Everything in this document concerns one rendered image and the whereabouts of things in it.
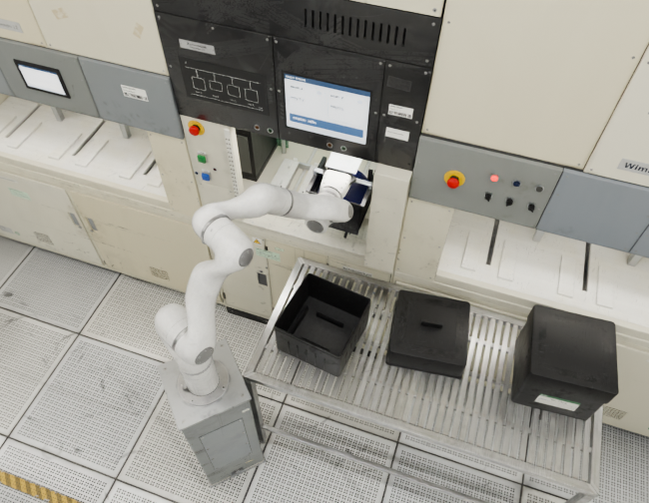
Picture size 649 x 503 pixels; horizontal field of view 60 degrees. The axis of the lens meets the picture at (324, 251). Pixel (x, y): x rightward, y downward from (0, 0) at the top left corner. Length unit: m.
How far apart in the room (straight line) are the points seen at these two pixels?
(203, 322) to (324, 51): 0.89
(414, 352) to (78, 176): 1.74
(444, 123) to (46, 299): 2.55
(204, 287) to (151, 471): 1.42
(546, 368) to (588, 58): 1.00
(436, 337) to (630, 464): 1.37
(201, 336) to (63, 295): 1.87
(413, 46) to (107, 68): 1.11
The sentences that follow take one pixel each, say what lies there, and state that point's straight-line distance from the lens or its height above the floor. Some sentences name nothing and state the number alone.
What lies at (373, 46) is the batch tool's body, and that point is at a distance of 1.70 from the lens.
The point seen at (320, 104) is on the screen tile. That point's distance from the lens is 1.87.
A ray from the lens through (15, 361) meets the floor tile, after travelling 3.45.
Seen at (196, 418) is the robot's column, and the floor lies 0.76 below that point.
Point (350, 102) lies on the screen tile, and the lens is 1.82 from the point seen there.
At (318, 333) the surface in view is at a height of 0.77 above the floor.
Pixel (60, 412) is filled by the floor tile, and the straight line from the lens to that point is 3.22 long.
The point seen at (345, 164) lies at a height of 1.27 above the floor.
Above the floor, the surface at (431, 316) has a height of 0.86.
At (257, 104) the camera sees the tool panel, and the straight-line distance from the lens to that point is 1.97.
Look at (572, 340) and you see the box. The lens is 2.16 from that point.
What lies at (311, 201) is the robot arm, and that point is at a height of 1.39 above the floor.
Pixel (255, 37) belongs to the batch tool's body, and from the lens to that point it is 1.83.
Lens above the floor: 2.75
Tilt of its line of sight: 53 degrees down
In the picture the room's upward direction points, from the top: 1 degrees clockwise
